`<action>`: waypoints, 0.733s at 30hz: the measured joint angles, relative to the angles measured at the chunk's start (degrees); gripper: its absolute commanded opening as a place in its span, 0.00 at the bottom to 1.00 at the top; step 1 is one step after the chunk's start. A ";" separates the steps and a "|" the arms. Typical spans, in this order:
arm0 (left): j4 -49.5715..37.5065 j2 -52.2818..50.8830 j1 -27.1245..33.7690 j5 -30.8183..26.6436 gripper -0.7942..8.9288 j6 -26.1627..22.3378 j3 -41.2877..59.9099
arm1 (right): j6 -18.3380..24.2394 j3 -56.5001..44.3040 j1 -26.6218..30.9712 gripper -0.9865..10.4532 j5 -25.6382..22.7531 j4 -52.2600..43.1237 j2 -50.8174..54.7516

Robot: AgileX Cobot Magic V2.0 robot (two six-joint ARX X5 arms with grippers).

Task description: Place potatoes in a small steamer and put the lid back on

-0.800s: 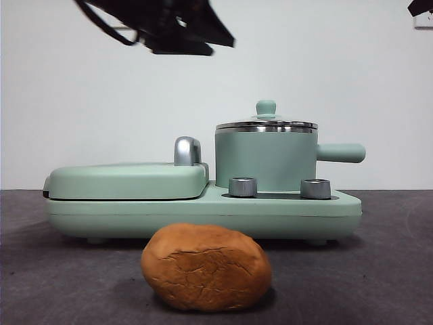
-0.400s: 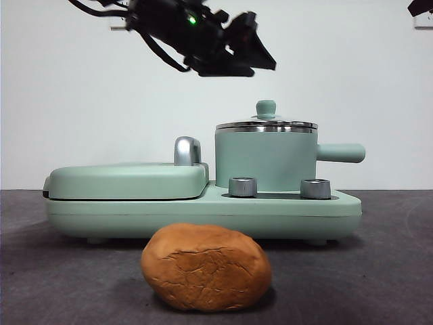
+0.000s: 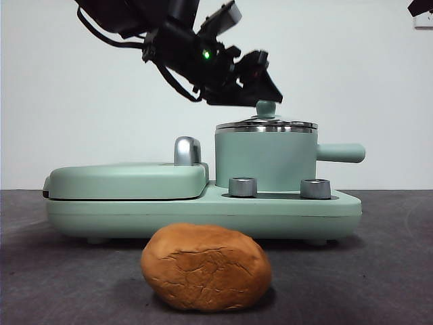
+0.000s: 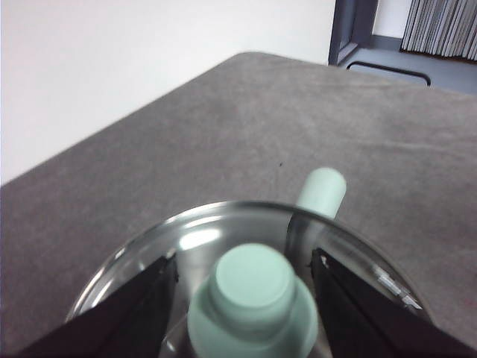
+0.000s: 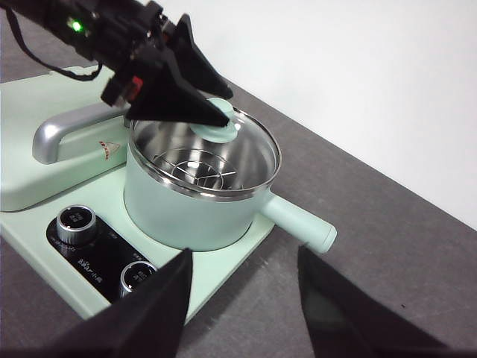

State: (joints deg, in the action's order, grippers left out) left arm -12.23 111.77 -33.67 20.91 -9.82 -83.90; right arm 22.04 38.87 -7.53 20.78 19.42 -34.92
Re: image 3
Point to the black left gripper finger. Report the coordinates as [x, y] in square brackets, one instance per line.
[267, 91]

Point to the glass lid with green knob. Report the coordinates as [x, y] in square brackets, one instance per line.
[265, 109]

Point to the brown potato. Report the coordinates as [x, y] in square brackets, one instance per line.
[203, 267]

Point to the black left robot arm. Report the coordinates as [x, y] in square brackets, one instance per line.
[176, 34]

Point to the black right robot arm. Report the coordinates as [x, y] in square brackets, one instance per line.
[421, 6]

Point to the silver control knob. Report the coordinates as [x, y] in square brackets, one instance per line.
[242, 187]
[315, 189]

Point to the green griddle cover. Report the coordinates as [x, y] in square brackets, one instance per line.
[118, 181]

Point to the green breakfast machine base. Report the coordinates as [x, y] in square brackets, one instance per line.
[101, 216]

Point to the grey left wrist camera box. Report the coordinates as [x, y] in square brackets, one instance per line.
[231, 15]

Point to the white wall socket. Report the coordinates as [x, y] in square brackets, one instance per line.
[424, 23]

